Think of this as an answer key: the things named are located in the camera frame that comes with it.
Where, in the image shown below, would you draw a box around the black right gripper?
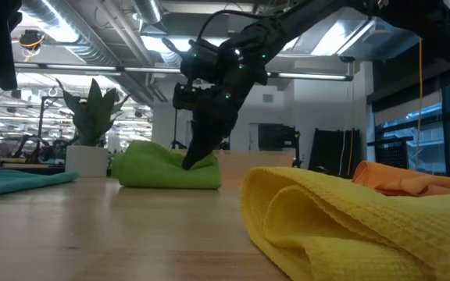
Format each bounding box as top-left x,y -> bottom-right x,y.
180,41 -> 269,170

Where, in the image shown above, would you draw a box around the green microfiber towel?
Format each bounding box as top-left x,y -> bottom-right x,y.
111,140 -> 223,190

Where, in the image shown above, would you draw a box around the teal microfiber towel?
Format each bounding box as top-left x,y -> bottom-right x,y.
0,169 -> 80,200

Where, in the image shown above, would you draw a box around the yellow microfiber towel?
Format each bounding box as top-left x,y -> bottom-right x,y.
239,166 -> 450,281

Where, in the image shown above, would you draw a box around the orange microfiber towel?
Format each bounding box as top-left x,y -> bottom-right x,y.
352,160 -> 450,197

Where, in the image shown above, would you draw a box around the black monitor cart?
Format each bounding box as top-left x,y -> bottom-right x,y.
258,123 -> 301,169

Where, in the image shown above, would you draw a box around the long tube light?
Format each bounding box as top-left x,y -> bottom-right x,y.
13,61 -> 354,82

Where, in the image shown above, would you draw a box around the snake plant in white pot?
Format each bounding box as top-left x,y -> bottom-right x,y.
55,77 -> 132,179

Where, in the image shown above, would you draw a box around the background robot workstation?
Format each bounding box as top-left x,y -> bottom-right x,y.
9,95 -> 73,165

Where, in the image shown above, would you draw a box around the black folded panels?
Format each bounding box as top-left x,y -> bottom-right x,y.
309,127 -> 362,177

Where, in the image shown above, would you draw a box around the ceiling device with orange cable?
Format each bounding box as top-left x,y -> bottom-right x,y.
17,29 -> 45,52

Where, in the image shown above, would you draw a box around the black metal frame stand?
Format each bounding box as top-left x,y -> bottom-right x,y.
173,108 -> 180,150

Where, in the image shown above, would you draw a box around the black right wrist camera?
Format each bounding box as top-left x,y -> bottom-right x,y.
172,81 -> 201,111

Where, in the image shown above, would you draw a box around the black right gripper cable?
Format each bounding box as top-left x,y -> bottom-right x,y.
161,9 -> 273,59

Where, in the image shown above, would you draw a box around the silver ventilation duct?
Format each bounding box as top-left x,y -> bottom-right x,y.
133,0 -> 166,25

